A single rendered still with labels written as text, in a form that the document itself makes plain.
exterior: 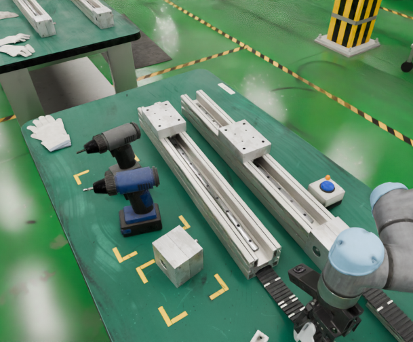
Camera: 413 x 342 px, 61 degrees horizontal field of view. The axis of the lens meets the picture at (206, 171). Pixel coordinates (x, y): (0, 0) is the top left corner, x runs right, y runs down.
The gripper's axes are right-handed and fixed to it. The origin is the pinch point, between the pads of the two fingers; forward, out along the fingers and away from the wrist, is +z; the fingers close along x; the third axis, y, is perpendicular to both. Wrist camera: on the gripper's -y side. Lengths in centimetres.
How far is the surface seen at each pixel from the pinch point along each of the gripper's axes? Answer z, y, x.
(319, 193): -2.8, -29.6, 28.1
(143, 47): 80, -339, 78
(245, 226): -1.5, -30.6, 2.1
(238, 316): 3.0, -11.1, -12.4
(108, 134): -19, -69, -23
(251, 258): -5.5, -19.1, -4.0
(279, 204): -4.3, -30.9, 13.9
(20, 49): 1, -198, -39
